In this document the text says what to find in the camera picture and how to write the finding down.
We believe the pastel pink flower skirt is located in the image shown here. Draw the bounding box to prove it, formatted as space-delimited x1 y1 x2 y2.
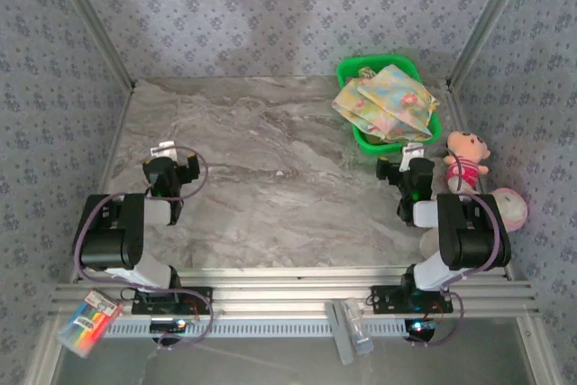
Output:
331 63 441 142

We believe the green plastic basket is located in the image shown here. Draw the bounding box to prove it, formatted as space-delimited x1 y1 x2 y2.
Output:
336 54 443 156

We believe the doll in pink striped shirt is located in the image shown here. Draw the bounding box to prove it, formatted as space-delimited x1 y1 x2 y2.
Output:
442 130 491 195

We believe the white plush in pink outfit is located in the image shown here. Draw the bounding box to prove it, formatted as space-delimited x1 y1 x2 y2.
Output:
418 187 530 261

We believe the circuit board with lights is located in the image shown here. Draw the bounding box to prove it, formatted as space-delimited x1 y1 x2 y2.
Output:
150 319 188 333
404 318 439 333

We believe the rainbow marker pack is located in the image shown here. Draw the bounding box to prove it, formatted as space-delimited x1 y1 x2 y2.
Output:
57 288 124 359

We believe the grey plastic clamp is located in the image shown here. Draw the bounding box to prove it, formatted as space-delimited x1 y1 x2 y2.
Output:
324 299 355 366

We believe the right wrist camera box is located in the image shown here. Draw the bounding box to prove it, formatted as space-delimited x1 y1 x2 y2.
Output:
400 142 426 170

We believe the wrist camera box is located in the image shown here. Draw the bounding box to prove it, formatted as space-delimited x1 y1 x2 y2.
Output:
151 141 178 159
400 142 426 170

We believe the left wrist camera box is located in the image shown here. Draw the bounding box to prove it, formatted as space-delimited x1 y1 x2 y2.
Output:
151 141 178 159

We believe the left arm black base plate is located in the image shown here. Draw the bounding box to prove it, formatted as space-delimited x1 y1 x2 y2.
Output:
130 285 214 316

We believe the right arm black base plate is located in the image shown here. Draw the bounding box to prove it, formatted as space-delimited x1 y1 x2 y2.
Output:
370 284 454 316

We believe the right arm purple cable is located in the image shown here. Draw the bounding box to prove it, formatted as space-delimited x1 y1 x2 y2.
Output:
408 148 502 349

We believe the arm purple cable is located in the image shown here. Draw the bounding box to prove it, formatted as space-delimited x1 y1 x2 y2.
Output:
73 145 214 353
408 148 502 349

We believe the aluminium rail frame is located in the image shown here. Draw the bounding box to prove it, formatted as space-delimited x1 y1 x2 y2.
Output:
48 265 541 319

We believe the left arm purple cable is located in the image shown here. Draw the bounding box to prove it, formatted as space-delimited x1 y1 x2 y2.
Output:
73 145 214 353

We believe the aluminium corner post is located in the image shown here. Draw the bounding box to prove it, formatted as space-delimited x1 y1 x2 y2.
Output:
445 0 538 88
44 0 137 91

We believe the grey slotted cable duct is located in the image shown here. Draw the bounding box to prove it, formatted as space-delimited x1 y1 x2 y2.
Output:
104 317 436 340

